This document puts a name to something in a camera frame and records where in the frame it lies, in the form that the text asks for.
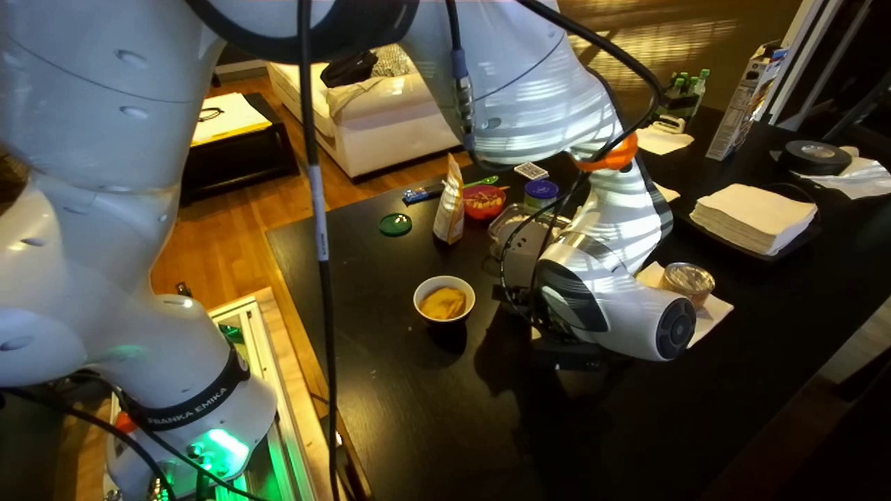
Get blue snack bar wrapper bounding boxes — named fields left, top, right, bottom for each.
left=401, top=181, right=449, bottom=206

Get printed cardboard carton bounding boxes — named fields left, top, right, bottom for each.
left=729, top=39, right=791, bottom=165

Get small white bowl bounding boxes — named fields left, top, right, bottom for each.
left=408, top=273, right=479, bottom=325

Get glass jar on napkin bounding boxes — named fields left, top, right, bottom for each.
left=634, top=259, right=738, bottom=351

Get stack of white napkins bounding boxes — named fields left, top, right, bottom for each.
left=687, top=181, right=820, bottom=259

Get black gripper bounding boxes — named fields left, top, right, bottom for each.
left=493, top=243, right=556, bottom=323

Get yellow chips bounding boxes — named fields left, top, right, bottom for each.
left=421, top=287, right=467, bottom=320

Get green round lid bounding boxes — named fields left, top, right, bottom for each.
left=375, top=208, right=414, bottom=238

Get white sofa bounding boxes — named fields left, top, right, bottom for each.
left=268, top=41, right=467, bottom=181

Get red bowl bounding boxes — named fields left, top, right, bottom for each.
left=459, top=181, right=511, bottom=223

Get crumpled white cloth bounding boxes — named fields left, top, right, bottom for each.
left=816, top=151, right=891, bottom=204

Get grey metal rack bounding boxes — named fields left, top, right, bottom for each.
left=768, top=0, right=891, bottom=133

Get jar with blue lid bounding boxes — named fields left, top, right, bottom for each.
left=520, top=176, right=562, bottom=211

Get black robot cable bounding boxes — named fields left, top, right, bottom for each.
left=293, top=0, right=344, bottom=501

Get black tape roll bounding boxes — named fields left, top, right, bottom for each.
left=779, top=137, right=855, bottom=177

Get black bag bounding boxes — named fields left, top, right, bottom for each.
left=318, top=51, right=382, bottom=91

